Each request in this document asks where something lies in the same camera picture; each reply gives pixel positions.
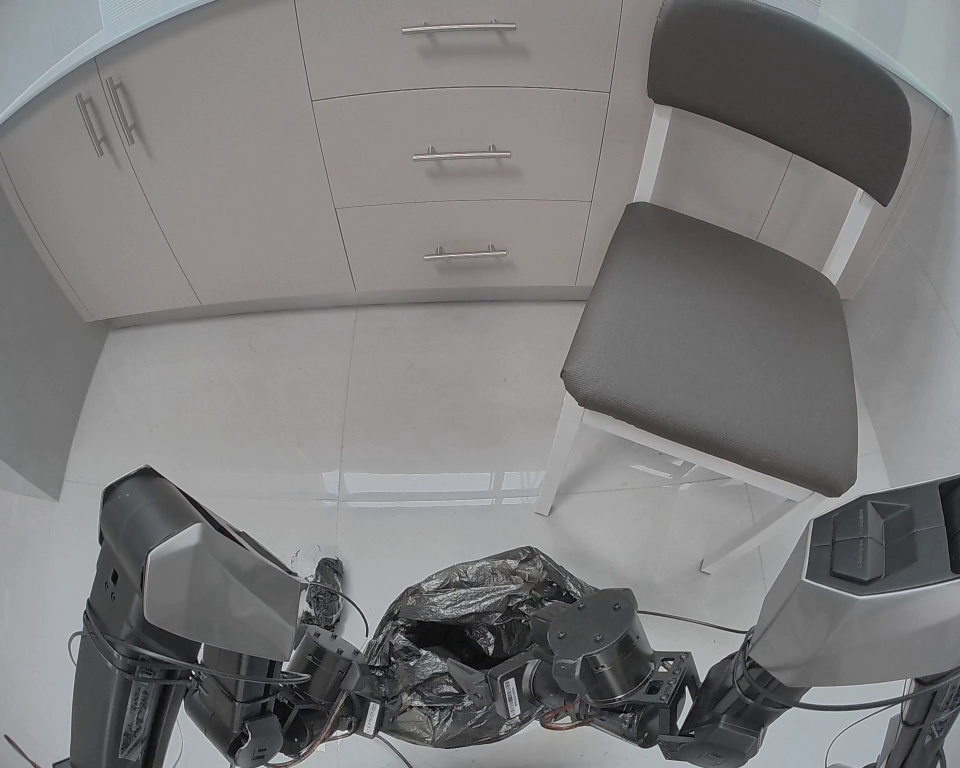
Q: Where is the crumpled black plastic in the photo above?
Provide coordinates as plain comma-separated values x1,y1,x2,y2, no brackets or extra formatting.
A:
298,556,348,630

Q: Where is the black plastic bag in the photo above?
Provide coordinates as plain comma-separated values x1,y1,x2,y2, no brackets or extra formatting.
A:
363,545,595,751

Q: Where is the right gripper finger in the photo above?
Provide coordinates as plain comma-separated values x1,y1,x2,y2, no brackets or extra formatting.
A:
447,660,490,704

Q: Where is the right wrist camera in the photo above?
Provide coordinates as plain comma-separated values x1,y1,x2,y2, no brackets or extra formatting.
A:
529,600,582,645

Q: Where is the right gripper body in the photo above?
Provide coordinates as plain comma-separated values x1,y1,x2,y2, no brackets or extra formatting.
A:
482,654,562,725

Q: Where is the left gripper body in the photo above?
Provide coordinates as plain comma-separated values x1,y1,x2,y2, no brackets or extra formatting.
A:
339,690,395,745

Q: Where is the beige cabinet with drawers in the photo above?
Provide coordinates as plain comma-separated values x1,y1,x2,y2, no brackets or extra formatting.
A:
0,0,950,325

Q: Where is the grey white chair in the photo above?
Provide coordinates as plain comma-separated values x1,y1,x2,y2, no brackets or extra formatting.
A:
534,0,914,577

